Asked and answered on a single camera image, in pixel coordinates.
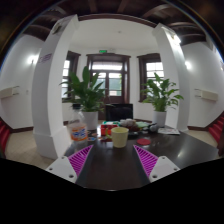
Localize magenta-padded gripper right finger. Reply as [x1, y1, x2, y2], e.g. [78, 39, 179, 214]
[130, 143, 181, 184]

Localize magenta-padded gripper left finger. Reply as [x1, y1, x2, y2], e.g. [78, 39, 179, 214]
[45, 143, 98, 184]

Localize orange drink bottle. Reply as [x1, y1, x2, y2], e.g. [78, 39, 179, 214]
[68, 103, 89, 145]

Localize flat round red coaster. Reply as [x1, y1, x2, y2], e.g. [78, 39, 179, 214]
[136, 138, 152, 146]

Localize printed paper sheet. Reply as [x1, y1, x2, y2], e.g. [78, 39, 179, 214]
[157, 127, 182, 136]

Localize dark grey round object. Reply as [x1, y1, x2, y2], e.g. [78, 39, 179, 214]
[148, 123, 159, 133]

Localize pale yellow cup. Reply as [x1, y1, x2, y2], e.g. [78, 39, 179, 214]
[110, 126, 130, 149]

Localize pile of small white items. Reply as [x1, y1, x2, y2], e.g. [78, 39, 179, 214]
[119, 118, 137, 129]

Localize red plastic box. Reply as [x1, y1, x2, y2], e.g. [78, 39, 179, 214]
[100, 123, 118, 136]

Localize red carpeted staircase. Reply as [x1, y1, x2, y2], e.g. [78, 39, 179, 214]
[0, 118, 11, 158]
[208, 113, 224, 144]

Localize green box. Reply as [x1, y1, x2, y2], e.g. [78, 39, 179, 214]
[101, 120, 120, 126]

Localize black chair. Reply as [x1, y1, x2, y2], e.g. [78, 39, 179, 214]
[105, 103, 134, 122]

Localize potted plant in white pot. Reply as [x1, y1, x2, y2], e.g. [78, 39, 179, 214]
[59, 65, 108, 131]
[140, 72, 185, 128]

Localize dark-framed window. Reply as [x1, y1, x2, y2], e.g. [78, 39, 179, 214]
[137, 53, 165, 103]
[61, 50, 82, 103]

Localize dark wooden double door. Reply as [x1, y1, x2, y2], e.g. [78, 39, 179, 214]
[86, 53, 131, 104]

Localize purple-print pillar sign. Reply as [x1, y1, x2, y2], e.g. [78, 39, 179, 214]
[38, 52, 53, 64]

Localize bright pillar-mounted lamp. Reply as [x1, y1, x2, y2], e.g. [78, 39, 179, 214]
[171, 33, 183, 45]

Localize white wall heater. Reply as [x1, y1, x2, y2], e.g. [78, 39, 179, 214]
[0, 85, 20, 100]
[194, 88, 219, 102]

